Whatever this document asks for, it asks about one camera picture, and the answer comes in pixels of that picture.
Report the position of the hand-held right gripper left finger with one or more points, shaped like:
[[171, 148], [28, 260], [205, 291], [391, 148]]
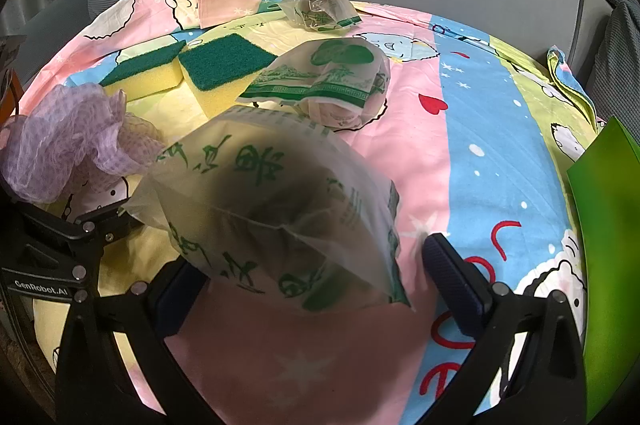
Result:
[[175, 300]]

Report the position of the cartoon printed blanket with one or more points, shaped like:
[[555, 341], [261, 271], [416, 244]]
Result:
[[480, 115]]

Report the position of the orange object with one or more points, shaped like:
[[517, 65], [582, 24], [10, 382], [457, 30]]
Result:
[[14, 92]]

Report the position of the yellow and green sponge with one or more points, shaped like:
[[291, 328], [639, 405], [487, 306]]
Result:
[[225, 60], [145, 72]]

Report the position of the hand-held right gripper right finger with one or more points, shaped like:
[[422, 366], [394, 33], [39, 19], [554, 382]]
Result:
[[450, 285]]

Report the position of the green-printed plastic bag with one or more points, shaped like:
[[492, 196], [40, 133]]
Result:
[[320, 7], [300, 175], [330, 75]]

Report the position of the purple crinkled wrapper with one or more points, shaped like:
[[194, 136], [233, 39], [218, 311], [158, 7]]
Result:
[[65, 135]]

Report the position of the green cardboard box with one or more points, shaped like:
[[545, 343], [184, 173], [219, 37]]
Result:
[[610, 255]]

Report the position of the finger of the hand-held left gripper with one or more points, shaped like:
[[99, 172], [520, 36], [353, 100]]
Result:
[[100, 227]]

